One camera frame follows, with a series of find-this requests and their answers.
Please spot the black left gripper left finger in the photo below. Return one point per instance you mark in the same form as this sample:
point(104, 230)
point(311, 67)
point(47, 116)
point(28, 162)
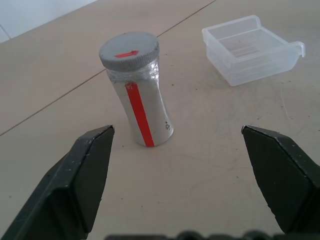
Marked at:
point(67, 182)

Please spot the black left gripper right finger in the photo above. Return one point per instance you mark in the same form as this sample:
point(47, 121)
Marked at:
point(282, 180)

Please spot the silver bottle with red stripe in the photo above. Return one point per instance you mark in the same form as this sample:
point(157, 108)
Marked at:
point(146, 107)

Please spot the clear plastic container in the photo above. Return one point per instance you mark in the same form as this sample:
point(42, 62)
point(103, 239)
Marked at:
point(252, 51)

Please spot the grey ribbed plastic jar lid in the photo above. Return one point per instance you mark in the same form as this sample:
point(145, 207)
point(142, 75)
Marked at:
point(128, 51)

